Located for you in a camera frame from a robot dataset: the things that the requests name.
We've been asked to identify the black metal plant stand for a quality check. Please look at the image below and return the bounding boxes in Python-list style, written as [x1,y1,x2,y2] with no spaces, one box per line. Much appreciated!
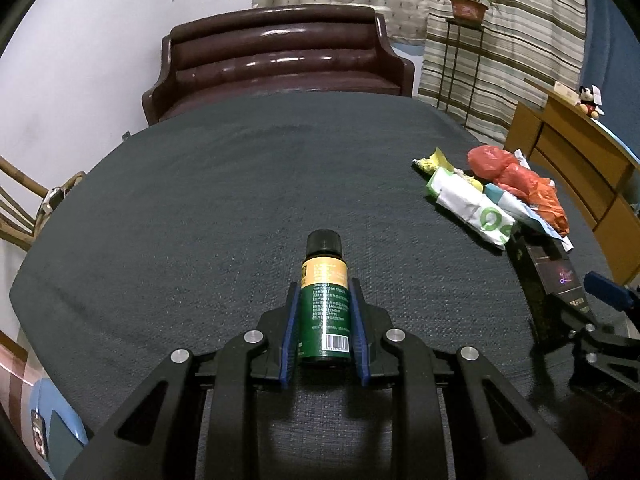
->
[436,16,486,128]

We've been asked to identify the blue plastic stool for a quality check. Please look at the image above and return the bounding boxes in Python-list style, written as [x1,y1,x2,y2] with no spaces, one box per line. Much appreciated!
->
[27,377,93,478]

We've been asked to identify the white and green plastic bag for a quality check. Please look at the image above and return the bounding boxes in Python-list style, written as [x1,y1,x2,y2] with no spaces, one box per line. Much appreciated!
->
[425,166,516,251]

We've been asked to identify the brown leather sofa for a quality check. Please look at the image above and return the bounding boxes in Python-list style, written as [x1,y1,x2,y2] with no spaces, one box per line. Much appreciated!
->
[141,4,416,126]

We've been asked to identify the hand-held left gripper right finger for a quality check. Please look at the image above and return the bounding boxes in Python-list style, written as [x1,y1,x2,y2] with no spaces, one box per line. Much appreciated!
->
[348,277,588,480]

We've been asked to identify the potted plant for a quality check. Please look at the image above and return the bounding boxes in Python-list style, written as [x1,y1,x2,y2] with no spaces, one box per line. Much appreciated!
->
[436,0,501,25]

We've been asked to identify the mouse plush toy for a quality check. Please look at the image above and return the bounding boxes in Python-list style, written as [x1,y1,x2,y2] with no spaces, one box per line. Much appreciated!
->
[575,85,606,120]

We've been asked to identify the wooden chair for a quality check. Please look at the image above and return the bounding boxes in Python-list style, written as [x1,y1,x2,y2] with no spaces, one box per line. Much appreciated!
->
[0,155,88,251]

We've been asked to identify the small white box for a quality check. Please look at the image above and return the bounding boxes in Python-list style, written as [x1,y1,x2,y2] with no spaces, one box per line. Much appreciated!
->
[552,81,581,107]

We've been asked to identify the black carton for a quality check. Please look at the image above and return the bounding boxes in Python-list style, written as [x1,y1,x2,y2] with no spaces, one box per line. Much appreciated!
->
[506,227,598,346]

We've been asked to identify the red plastic bag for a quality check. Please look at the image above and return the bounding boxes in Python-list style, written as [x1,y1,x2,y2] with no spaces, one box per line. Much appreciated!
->
[467,145,571,238]

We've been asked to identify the wooden cabinet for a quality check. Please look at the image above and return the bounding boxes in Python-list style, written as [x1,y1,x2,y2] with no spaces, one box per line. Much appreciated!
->
[504,80,640,286]

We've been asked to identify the green bottle with black cap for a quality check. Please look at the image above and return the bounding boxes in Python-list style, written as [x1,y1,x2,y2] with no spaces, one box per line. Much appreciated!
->
[298,229,352,365]

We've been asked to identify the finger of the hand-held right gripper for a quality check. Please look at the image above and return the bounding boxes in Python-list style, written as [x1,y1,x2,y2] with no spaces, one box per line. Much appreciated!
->
[584,271,640,313]
[547,305,640,401]

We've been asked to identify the yellow wrapper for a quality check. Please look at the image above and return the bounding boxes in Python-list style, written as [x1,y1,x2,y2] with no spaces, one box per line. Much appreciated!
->
[411,147,458,176]

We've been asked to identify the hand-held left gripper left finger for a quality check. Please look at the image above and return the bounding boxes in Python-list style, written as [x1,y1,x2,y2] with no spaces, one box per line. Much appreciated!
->
[62,280,301,480]

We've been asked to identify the dark grey tablecloth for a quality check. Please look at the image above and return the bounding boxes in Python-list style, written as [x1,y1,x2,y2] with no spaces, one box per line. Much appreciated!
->
[9,91,623,480]

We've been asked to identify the white and teal wrapper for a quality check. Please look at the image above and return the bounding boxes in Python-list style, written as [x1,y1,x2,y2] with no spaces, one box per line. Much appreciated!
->
[482,182,574,252]

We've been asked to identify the striped curtain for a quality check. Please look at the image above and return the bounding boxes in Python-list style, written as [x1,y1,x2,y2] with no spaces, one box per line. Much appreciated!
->
[417,0,587,143]

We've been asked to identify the blue curtain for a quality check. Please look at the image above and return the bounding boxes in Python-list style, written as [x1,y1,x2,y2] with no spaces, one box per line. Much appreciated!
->
[582,0,640,161]

